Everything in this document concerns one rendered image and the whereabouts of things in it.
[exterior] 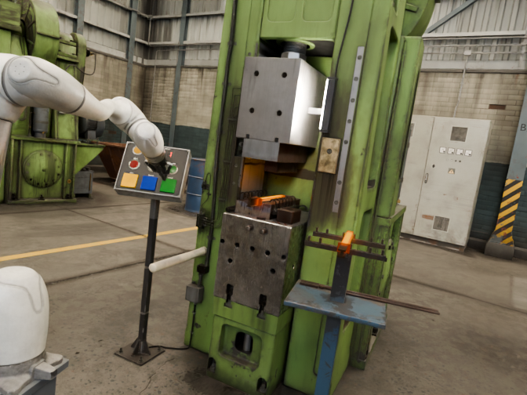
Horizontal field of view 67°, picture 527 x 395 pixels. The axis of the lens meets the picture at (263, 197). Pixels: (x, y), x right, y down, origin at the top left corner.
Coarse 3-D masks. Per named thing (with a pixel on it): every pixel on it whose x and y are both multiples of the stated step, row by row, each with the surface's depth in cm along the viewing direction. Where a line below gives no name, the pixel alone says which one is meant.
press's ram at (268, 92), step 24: (264, 72) 192; (288, 72) 187; (312, 72) 200; (264, 96) 193; (288, 96) 188; (312, 96) 206; (240, 120) 200; (264, 120) 194; (288, 120) 189; (312, 120) 213; (312, 144) 220
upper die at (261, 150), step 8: (248, 144) 199; (256, 144) 197; (264, 144) 195; (272, 144) 193; (280, 144) 192; (288, 144) 201; (248, 152) 199; (256, 152) 197; (264, 152) 195; (272, 152) 193; (280, 152) 194; (288, 152) 203; (296, 152) 214; (304, 152) 226; (272, 160) 194; (280, 160) 196; (288, 160) 205; (296, 160) 216; (304, 160) 228
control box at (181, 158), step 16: (128, 144) 210; (128, 160) 207; (144, 160) 207; (176, 160) 208; (160, 176) 204; (176, 176) 205; (128, 192) 202; (144, 192) 200; (160, 192) 201; (176, 192) 201
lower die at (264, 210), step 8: (240, 200) 205; (248, 200) 202; (272, 200) 208; (288, 200) 220; (296, 200) 228; (240, 208) 203; (248, 208) 201; (256, 208) 199; (264, 208) 197; (272, 208) 198; (264, 216) 197; (272, 216) 200
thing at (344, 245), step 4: (348, 232) 175; (352, 232) 176; (344, 236) 165; (348, 236) 167; (352, 236) 176; (344, 240) 158; (348, 240) 159; (340, 244) 148; (344, 244) 148; (348, 244) 149; (340, 248) 141; (344, 248) 142; (348, 248) 148; (340, 252) 140; (344, 252) 146; (348, 252) 148; (336, 256) 141; (340, 256) 140; (344, 256) 140
